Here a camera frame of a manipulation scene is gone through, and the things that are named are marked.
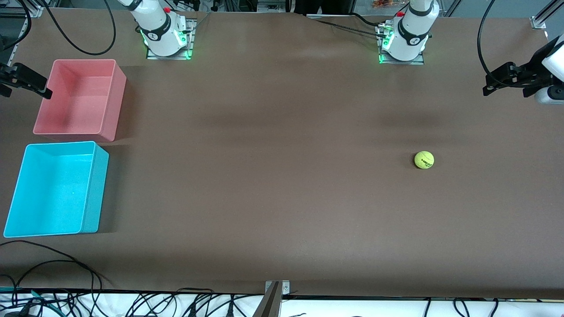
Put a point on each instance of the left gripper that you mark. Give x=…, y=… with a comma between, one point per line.
x=531, y=73

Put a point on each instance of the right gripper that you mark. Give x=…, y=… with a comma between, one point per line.
x=17, y=75

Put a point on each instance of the yellow-green tennis ball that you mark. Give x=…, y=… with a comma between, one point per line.
x=424, y=160

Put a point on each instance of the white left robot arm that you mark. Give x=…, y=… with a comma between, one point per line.
x=412, y=35

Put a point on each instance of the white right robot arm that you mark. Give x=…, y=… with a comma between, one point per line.
x=158, y=31

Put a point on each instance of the pink plastic bin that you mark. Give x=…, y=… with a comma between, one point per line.
x=75, y=101

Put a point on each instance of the blue plastic bin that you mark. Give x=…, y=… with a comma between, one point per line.
x=53, y=193

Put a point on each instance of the orange packet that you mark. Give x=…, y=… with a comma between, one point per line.
x=383, y=3

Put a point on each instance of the dark clothed person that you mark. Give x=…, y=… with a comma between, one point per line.
x=317, y=5

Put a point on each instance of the grey metal pole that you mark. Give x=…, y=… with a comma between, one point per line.
x=269, y=304

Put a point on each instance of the aluminium frame profile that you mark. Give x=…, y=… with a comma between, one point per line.
x=35, y=11
x=538, y=22

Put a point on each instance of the metal base plate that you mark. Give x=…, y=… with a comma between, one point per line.
x=418, y=62
x=169, y=57

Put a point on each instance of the small metal bracket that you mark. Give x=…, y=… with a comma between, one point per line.
x=285, y=287

